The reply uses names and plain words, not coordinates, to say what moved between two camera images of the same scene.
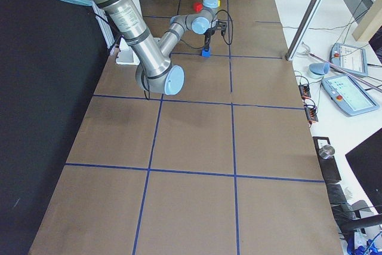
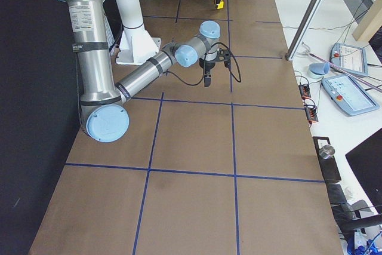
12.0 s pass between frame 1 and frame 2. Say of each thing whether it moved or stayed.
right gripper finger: moved
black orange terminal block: stayed
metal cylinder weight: stayed
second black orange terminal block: stayed
